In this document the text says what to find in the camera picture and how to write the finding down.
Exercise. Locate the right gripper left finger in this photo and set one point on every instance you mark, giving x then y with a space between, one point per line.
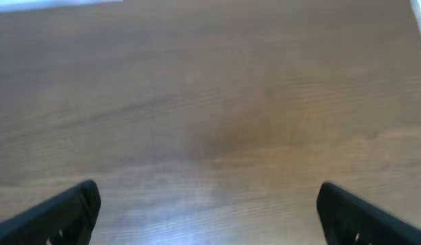
60 217

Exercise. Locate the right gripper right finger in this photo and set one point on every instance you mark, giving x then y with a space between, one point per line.
353 217

